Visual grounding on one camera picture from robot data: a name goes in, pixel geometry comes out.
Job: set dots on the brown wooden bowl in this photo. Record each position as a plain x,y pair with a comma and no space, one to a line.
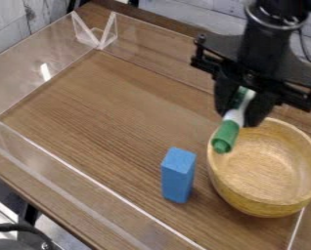
263,177

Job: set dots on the black metal bracket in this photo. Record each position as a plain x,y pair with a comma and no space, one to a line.
36,239

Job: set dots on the green and white marker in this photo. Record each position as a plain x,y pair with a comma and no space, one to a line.
226,135

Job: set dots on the clear acrylic tray wall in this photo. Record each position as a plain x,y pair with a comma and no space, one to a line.
89,118

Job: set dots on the blue rectangular block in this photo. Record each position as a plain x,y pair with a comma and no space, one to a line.
178,174

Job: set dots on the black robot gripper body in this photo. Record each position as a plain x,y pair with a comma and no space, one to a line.
257,60

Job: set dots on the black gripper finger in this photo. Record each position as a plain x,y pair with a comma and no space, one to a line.
226,89
259,108

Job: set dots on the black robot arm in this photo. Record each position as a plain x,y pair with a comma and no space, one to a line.
285,10

